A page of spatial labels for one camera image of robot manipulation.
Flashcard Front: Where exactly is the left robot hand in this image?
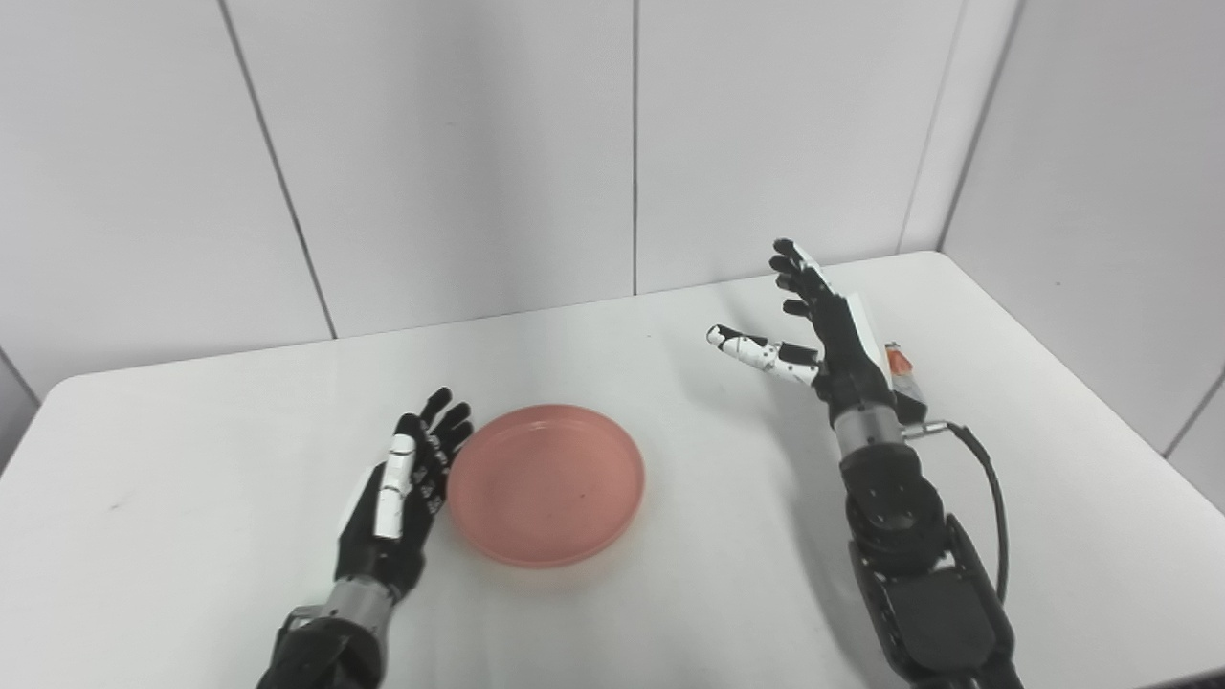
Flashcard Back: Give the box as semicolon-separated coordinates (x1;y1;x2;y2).
333;387;475;602

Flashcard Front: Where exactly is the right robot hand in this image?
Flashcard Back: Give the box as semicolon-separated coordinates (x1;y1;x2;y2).
706;238;901;429

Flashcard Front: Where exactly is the chocolate cake slice with fruit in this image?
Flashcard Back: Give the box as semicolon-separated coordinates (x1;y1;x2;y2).
884;342;929;426

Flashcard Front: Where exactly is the pink plate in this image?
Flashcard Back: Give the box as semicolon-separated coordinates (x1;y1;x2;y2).
448;404;646;569

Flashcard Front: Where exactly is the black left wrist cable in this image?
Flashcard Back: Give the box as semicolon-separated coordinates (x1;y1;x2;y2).
278;603;331;637

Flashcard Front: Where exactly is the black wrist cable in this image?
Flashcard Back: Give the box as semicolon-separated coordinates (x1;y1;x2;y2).
900;419;1011;604
278;603;331;637

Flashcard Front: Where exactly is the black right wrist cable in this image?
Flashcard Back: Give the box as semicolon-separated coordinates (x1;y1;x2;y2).
900;419;1011;604

